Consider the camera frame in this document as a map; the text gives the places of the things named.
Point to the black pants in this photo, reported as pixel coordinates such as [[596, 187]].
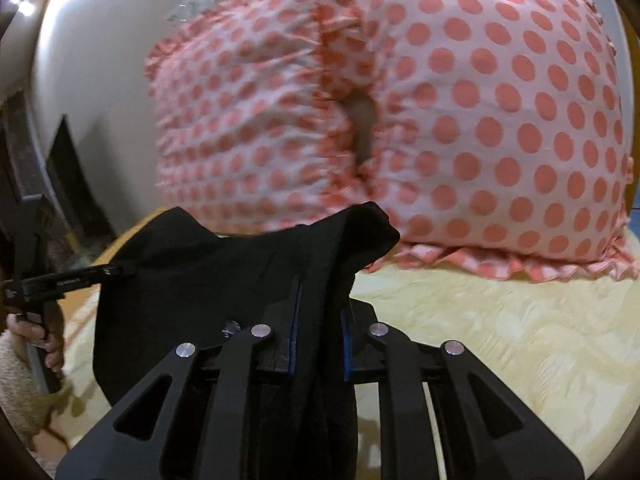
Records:
[[178, 282]]

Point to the left polka dot pillow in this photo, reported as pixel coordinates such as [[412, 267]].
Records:
[[252, 133]]

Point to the cream patterned bedspread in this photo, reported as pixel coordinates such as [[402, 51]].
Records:
[[569, 351]]

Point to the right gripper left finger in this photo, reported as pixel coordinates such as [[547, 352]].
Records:
[[186, 418]]

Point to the polka dot pillow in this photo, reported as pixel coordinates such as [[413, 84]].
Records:
[[497, 138], [252, 133]]

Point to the person's left hand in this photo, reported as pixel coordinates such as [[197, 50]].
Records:
[[50, 337]]

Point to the black television screen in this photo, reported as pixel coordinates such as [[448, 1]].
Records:
[[81, 212]]

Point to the right polka dot pillow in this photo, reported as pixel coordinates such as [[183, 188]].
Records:
[[497, 138]]

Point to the white wall switch plate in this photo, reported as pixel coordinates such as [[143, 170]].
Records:
[[185, 10]]

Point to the beige fuzzy sleeve forearm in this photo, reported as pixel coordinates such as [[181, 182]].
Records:
[[26, 409]]

